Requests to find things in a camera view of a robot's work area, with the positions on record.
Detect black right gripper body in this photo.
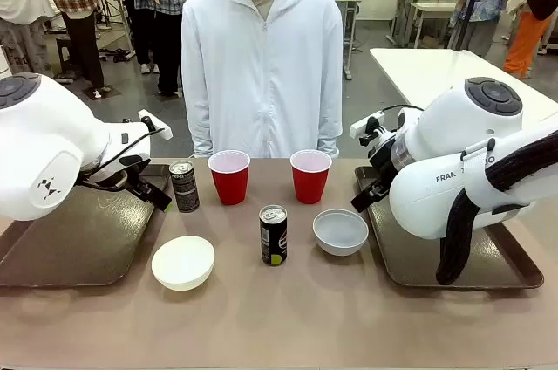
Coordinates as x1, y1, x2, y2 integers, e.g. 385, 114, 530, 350
368, 138, 397, 188

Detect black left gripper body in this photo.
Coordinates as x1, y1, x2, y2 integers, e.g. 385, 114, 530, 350
116, 154, 153, 197

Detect pale grey bowl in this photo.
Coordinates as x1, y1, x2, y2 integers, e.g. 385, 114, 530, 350
312, 209, 371, 257

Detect red plastic cup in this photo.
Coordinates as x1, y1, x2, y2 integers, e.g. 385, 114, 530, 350
289, 149, 334, 205
207, 149, 252, 207

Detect person's right forearm white sleeve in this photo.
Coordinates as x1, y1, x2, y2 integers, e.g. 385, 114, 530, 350
187, 116, 215, 159

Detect person's left forearm white sleeve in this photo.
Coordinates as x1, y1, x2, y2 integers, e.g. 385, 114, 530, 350
316, 116, 342, 158

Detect white bowl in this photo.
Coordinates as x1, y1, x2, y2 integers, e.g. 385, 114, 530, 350
151, 235, 217, 292

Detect brown plastic tray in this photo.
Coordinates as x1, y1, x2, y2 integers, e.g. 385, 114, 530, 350
353, 164, 546, 291
0, 163, 172, 288

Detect large white table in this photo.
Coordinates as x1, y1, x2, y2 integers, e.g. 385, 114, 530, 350
369, 47, 558, 123

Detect black stool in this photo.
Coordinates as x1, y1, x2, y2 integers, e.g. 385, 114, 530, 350
54, 36, 78, 84

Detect person in white hoodie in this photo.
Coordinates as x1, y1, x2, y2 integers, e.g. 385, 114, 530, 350
180, 0, 344, 160

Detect small white background table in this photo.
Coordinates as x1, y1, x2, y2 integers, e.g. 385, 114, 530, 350
409, 0, 464, 49

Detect black tripod pole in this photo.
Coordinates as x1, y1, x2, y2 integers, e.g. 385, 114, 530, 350
456, 0, 486, 58

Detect bystander in orange trousers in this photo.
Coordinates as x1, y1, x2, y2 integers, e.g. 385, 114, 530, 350
503, 0, 558, 79

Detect thin black camera cable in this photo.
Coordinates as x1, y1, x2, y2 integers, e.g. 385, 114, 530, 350
76, 126, 157, 191
378, 103, 426, 120

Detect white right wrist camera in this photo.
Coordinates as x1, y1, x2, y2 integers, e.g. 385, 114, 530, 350
350, 111, 386, 138

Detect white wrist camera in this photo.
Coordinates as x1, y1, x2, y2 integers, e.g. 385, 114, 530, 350
350, 111, 386, 138
138, 110, 174, 141

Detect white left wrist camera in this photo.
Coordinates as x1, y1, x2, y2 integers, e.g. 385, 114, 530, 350
138, 110, 174, 141

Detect black sleeved cable bundle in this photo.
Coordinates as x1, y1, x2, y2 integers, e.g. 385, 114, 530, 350
435, 129, 558, 286

